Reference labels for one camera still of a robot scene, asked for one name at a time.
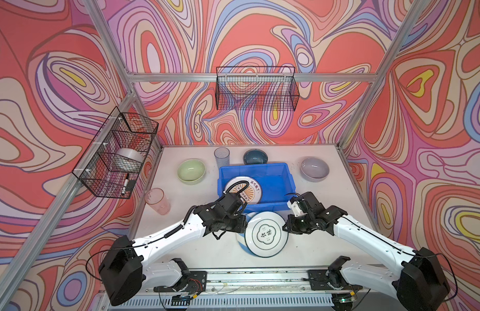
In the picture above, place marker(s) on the blue white striped plate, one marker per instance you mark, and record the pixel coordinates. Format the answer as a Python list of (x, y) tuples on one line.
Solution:
[(241, 237)]

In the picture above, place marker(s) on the clear grey plastic cup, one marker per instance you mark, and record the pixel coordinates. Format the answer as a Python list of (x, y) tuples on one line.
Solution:
[(222, 155)]

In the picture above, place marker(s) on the orange sunburst plate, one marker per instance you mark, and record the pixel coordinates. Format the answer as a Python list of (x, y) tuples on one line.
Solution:
[(252, 194)]

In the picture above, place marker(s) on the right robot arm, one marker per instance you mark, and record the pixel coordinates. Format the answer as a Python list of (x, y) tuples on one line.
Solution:
[(414, 277)]

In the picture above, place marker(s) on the clear pink plastic cup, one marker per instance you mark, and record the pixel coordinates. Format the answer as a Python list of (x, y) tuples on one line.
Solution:
[(156, 199)]

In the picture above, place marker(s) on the dark teal bowl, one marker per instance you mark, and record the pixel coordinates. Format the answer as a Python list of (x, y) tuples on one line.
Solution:
[(255, 157)]

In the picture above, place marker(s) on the light green bowl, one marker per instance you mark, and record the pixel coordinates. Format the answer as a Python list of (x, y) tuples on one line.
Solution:
[(191, 171)]

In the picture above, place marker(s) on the white plate green motif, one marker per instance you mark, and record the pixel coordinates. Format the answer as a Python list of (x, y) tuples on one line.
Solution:
[(264, 234)]

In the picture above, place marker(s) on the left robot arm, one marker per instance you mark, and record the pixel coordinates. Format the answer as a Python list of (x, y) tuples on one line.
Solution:
[(129, 265)]

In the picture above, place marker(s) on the lilac grey bowl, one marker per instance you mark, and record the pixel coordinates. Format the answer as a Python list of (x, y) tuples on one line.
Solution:
[(314, 169)]

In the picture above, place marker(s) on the black wire basket left wall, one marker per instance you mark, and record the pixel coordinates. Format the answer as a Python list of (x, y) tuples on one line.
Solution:
[(96, 170)]

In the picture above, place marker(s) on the black wire basket back wall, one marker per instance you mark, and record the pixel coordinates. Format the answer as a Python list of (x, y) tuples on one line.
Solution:
[(259, 88)]

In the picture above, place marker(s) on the blue plastic bin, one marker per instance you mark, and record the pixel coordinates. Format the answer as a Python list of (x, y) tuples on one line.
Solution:
[(276, 181)]

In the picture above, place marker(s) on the black marker pen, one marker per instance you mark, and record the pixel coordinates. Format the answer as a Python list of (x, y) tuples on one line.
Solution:
[(125, 183)]

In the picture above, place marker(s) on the black wire basket wall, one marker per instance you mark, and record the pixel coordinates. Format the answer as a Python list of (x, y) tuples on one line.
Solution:
[(96, 170), (259, 88)]

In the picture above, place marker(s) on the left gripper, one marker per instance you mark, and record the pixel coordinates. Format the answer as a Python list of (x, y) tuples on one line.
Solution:
[(241, 224)]

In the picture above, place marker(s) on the white tape roll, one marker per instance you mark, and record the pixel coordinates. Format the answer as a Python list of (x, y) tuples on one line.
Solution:
[(128, 160)]

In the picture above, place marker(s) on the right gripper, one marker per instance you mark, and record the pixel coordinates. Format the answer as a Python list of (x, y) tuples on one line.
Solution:
[(292, 228)]

